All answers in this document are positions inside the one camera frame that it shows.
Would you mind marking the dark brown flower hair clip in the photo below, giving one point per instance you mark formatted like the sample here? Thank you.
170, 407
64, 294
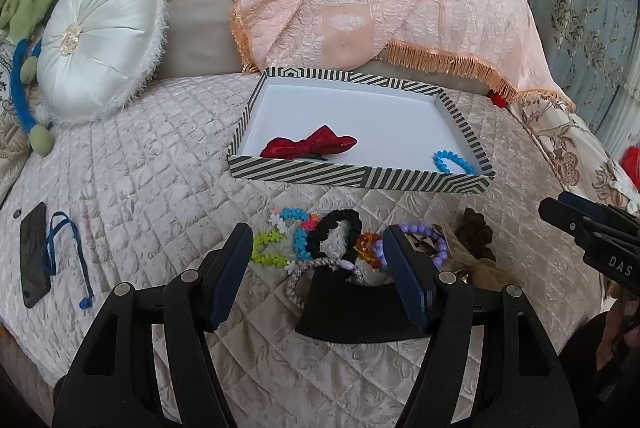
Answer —
477, 228

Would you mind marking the floral beige duvet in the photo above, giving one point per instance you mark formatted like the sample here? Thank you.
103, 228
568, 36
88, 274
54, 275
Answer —
565, 143

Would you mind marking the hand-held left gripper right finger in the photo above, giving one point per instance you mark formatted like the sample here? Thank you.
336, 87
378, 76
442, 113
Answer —
406, 280

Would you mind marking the black fabric headband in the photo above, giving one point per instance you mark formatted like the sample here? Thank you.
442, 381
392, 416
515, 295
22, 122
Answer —
350, 313

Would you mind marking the red velvet bow hair clip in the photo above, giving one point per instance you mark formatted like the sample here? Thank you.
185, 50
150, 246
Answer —
325, 141

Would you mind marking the black scrunchie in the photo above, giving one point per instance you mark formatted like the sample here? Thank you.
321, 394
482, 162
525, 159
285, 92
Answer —
345, 220

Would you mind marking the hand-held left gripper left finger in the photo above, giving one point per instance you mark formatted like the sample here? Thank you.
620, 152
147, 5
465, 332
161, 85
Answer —
227, 280

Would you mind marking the white round satin pillow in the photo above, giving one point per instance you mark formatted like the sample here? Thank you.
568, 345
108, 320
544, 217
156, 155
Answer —
100, 38

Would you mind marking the person's right forearm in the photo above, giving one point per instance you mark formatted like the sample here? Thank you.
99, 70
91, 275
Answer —
590, 373

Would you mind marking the person's right hand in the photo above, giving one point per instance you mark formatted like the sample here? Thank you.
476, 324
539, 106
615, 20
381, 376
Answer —
617, 325

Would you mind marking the red cloth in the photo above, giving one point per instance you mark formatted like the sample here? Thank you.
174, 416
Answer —
632, 163

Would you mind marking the striped cardboard box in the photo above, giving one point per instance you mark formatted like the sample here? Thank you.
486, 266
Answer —
350, 118

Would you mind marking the small red object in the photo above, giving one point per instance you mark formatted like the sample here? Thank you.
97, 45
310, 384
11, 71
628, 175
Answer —
498, 98

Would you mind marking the tan ribbon bow hair clip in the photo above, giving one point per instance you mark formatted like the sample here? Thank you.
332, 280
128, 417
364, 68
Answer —
487, 275

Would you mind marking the black smartphone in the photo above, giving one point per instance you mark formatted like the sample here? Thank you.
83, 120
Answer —
35, 258

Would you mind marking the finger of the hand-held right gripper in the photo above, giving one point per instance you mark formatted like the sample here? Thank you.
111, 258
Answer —
605, 212
600, 253

